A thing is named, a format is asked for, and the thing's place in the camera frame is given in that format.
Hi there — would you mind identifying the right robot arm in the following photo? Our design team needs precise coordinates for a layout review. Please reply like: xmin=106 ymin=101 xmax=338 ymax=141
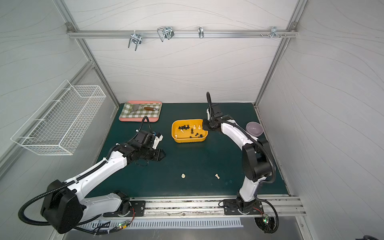
xmin=203 ymin=102 xmax=276 ymax=213

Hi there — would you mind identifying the aluminium crossbar rail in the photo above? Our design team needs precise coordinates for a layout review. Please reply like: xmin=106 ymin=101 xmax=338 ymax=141
xmin=67 ymin=29 xmax=299 ymax=39

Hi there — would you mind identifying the metal hook clamp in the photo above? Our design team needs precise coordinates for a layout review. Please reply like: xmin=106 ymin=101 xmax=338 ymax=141
xmin=128 ymin=32 xmax=142 ymax=51
xmin=260 ymin=26 xmax=287 ymax=39
xmin=157 ymin=26 xmax=175 ymax=42

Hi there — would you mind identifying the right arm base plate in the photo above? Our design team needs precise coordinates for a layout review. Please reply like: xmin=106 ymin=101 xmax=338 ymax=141
xmin=218 ymin=198 xmax=264 ymax=216

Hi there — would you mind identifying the left black cable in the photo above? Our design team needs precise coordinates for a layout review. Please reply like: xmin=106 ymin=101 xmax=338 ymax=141
xmin=17 ymin=116 xmax=152 ymax=236

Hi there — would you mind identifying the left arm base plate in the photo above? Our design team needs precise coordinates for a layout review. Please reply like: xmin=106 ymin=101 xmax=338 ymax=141
xmin=103 ymin=200 xmax=146 ymax=218

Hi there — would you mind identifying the metal hook clamp right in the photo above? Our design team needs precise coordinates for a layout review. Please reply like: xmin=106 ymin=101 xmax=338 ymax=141
xmin=260 ymin=26 xmax=287 ymax=39

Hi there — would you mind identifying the yellow plastic storage box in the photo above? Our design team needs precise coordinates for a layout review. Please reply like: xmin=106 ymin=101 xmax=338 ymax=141
xmin=171 ymin=119 xmax=208 ymax=144

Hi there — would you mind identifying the white wire basket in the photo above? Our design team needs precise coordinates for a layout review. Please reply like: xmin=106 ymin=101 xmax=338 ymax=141
xmin=11 ymin=80 xmax=106 ymax=156

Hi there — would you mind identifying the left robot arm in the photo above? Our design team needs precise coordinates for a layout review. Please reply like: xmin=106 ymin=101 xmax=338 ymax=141
xmin=41 ymin=130 xmax=166 ymax=234

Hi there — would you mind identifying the metal hook small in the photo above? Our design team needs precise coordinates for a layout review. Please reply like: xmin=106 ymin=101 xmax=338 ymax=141
xmin=198 ymin=27 xmax=204 ymax=39

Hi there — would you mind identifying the metal hook clamp left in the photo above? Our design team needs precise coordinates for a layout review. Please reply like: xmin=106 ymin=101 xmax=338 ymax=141
xmin=128 ymin=32 xmax=142 ymax=51

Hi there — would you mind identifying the pink tray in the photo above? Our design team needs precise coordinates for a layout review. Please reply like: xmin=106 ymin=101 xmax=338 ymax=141
xmin=119 ymin=101 xmax=163 ymax=123

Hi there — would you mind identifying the purple bowl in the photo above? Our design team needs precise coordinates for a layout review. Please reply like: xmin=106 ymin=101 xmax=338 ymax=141
xmin=246 ymin=122 xmax=264 ymax=138

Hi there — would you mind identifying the black cable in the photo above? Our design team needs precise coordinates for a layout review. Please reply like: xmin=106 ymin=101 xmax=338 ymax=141
xmin=205 ymin=91 xmax=280 ymax=234
xmin=17 ymin=116 xmax=152 ymax=236

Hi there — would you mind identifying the metal hook clamp middle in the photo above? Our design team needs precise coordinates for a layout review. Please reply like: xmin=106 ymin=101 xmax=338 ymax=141
xmin=157 ymin=26 xmax=175 ymax=42

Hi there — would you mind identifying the green checkered cloth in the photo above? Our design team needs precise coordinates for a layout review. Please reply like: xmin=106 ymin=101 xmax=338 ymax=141
xmin=120 ymin=103 xmax=162 ymax=119

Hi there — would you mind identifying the wooden handled spatula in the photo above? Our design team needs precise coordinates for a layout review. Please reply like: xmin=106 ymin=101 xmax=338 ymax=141
xmin=132 ymin=104 xmax=159 ymax=112

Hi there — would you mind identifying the right black cable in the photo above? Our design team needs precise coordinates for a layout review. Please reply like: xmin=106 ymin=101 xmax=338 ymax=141
xmin=205 ymin=91 xmax=280 ymax=234

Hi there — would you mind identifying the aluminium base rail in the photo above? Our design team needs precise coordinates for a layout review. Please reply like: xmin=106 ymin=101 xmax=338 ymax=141
xmin=131 ymin=195 xmax=307 ymax=220

